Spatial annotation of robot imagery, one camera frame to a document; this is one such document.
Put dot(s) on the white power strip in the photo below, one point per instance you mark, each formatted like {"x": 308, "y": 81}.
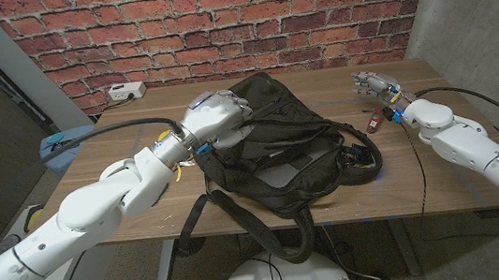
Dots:
{"x": 124, "y": 91}

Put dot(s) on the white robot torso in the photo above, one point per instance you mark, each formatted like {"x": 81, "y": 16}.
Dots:
{"x": 288, "y": 277}

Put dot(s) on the black backpack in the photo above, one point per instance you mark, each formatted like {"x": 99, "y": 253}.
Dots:
{"x": 289, "y": 154}

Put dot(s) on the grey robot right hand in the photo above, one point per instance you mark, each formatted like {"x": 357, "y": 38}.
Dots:
{"x": 380, "y": 86}

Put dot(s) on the blue stool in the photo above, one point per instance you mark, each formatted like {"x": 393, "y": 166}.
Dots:
{"x": 68, "y": 163}

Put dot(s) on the grey table leg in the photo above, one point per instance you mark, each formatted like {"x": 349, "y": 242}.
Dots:
{"x": 405, "y": 249}
{"x": 165, "y": 267}

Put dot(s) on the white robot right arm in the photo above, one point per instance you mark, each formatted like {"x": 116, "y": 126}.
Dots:
{"x": 476, "y": 147}

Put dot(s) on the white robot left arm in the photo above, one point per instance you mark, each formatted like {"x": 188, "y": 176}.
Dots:
{"x": 88, "y": 210}

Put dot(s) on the brick wall print backdrop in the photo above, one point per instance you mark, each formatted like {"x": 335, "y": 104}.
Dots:
{"x": 217, "y": 21}

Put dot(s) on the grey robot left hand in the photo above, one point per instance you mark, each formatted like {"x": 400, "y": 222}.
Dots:
{"x": 218, "y": 115}

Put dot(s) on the small red item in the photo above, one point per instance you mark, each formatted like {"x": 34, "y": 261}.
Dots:
{"x": 375, "y": 121}

